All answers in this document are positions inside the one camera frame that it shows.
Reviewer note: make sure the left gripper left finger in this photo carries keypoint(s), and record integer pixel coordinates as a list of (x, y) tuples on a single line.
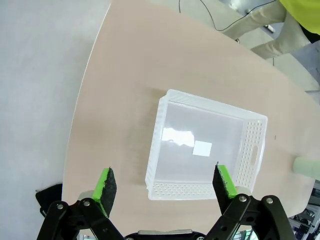
[(110, 190)]

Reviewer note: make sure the aluminium frame rack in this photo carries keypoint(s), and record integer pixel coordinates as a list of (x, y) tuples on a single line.
[(307, 220)]

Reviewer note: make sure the black bag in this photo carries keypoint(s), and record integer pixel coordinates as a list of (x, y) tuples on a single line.
[(48, 195)]

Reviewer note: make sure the white perforated plastic basket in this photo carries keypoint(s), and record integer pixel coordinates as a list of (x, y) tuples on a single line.
[(200, 125)]

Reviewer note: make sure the pale green paper cup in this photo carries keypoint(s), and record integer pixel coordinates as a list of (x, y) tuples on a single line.
[(307, 167)]

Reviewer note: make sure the person in yellow cape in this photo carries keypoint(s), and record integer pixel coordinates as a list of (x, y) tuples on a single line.
[(270, 22)]

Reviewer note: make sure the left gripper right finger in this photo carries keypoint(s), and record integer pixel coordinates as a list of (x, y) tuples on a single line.
[(221, 185)]

